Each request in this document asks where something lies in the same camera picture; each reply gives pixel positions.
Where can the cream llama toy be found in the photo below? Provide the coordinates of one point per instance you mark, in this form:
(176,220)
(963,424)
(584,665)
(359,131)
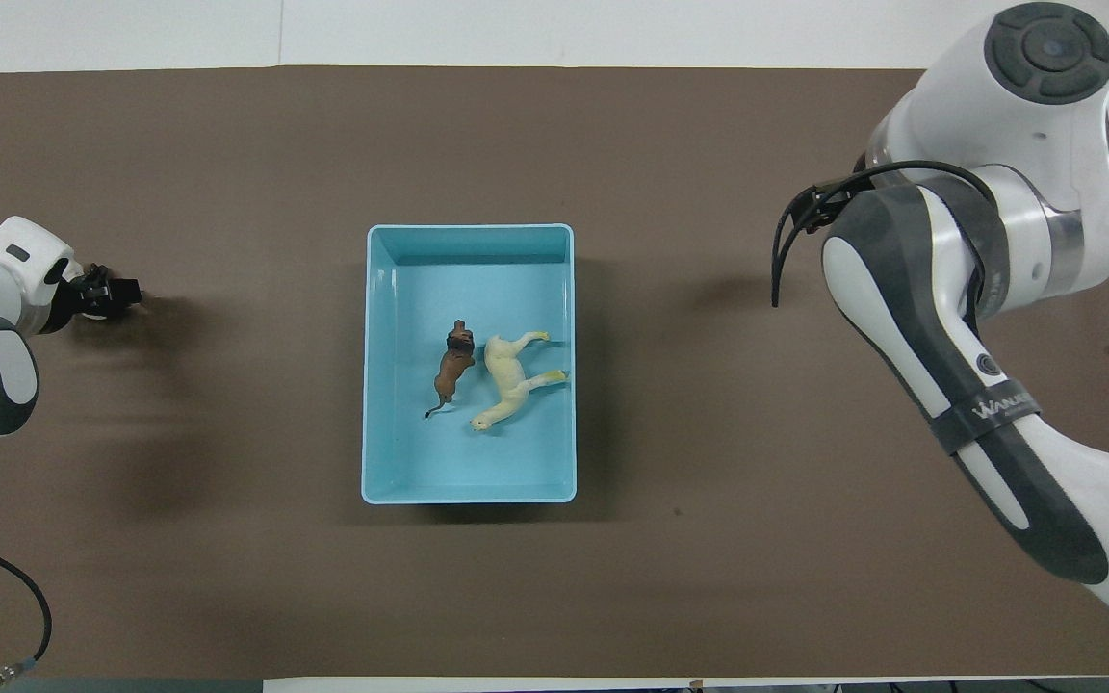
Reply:
(508,385)

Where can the brown lion toy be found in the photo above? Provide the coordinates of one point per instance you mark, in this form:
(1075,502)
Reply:
(451,371)

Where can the light blue storage box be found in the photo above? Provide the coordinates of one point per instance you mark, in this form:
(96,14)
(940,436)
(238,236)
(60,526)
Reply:
(400,452)

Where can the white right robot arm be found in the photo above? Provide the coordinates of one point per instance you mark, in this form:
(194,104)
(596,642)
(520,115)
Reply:
(1017,144)

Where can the brown table mat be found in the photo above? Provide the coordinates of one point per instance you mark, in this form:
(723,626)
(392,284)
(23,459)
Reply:
(227,144)

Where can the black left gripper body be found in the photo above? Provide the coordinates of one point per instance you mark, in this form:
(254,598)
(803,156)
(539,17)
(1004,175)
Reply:
(92,289)

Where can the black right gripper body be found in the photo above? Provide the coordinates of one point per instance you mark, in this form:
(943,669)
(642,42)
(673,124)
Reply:
(822,207)

